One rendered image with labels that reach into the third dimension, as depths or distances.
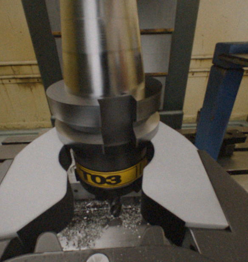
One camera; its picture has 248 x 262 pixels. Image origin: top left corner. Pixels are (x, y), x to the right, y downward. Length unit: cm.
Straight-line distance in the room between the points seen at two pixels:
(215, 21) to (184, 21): 47
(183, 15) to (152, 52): 18
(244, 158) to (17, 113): 137
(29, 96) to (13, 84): 12
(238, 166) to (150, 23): 59
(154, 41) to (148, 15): 9
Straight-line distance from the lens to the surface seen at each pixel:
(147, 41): 79
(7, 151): 71
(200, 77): 134
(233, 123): 156
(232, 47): 27
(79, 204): 44
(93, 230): 40
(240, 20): 139
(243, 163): 62
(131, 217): 41
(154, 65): 81
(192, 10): 88
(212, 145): 33
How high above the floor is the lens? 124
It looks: 30 degrees down
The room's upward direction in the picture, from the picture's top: 2 degrees counter-clockwise
